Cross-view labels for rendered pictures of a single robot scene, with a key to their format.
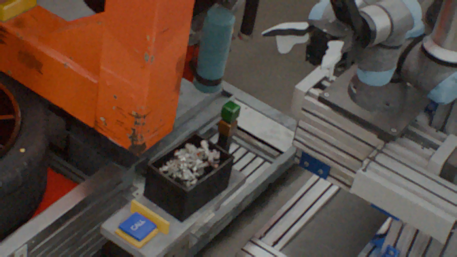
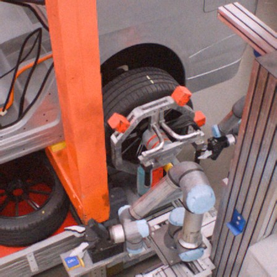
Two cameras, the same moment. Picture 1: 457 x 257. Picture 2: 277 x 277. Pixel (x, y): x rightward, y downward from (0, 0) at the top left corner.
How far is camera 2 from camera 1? 143 cm
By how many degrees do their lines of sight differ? 26
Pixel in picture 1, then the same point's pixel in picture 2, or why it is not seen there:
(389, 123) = (172, 256)
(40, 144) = (52, 211)
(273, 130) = not seen: hidden behind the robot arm
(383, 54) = (130, 244)
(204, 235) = (135, 259)
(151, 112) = (89, 214)
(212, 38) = (140, 179)
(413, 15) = (141, 233)
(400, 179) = not seen: outside the picture
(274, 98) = (217, 190)
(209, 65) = (140, 189)
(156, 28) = (81, 186)
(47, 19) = not seen: hidden behind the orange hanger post
